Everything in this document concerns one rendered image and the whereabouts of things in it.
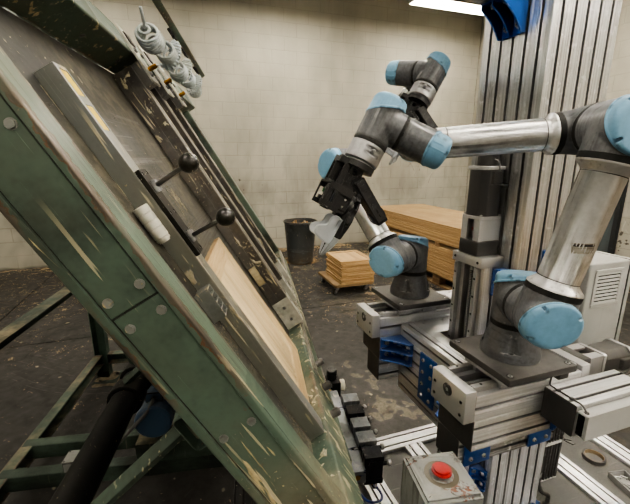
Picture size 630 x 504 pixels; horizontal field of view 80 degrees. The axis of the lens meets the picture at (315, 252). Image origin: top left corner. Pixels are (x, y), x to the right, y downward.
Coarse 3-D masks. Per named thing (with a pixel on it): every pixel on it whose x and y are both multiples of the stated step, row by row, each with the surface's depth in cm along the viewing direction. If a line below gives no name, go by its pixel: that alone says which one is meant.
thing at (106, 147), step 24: (48, 72) 66; (72, 96) 67; (72, 120) 68; (96, 120) 69; (96, 144) 69; (120, 144) 74; (120, 168) 71; (144, 192) 73; (168, 240) 76; (192, 264) 77; (216, 288) 79; (240, 312) 84; (240, 336) 83; (264, 360) 85; (288, 384) 88; (288, 408) 89; (312, 408) 95; (312, 432) 92
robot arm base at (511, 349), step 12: (492, 324) 101; (504, 324) 97; (492, 336) 100; (504, 336) 98; (516, 336) 96; (480, 348) 105; (492, 348) 99; (504, 348) 97; (516, 348) 96; (528, 348) 96; (540, 348) 98; (504, 360) 97; (516, 360) 96; (528, 360) 96; (540, 360) 98
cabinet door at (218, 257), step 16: (208, 256) 98; (224, 256) 112; (224, 272) 102; (240, 272) 120; (240, 288) 109; (240, 304) 99; (256, 304) 116; (256, 320) 105; (272, 320) 124; (272, 336) 111; (288, 352) 119; (288, 368) 107; (304, 384) 113
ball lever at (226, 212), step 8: (224, 208) 72; (216, 216) 72; (224, 216) 72; (232, 216) 73; (208, 224) 75; (216, 224) 75; (224, 224) 73; (192, 232) 78; (200, 232) 77; (192, 240) 78
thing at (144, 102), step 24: (120, 72) 121; (144, 72) 122; (144, 96) 123; (144, 120) 125; (168, 120) 126; (168, 144) 128; (216, 192) 134; (240, 240) 139; (264, 264) 143; (264, 288) 145; (288, 312) 149
